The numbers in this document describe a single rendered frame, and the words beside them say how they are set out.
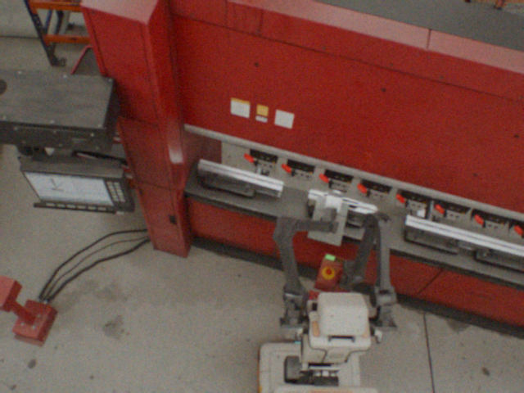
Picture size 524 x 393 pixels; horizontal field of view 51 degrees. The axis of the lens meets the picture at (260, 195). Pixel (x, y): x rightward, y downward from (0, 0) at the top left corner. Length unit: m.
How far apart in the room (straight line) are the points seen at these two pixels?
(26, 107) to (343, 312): 1.55
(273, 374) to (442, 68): 2.14
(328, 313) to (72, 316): 2.05
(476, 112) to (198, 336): 2.36
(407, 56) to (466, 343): 2.52
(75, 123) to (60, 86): 0.19
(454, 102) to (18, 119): 1.68
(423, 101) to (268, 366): 1.94
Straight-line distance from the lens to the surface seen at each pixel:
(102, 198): 2.70
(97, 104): 2.27
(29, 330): 3.91
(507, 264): 3.39
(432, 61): 2.10
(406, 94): 2.27
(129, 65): 2.25
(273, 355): 3.52
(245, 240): 3.61
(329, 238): 3.01
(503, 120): 2.35
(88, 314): 3.96
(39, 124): 2.27
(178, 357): 3.80
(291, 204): 3.20
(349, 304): 2.50
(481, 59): 2.10
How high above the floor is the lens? 3.73
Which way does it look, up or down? 63 degrees down
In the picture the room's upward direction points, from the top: 7 degrees clockwise
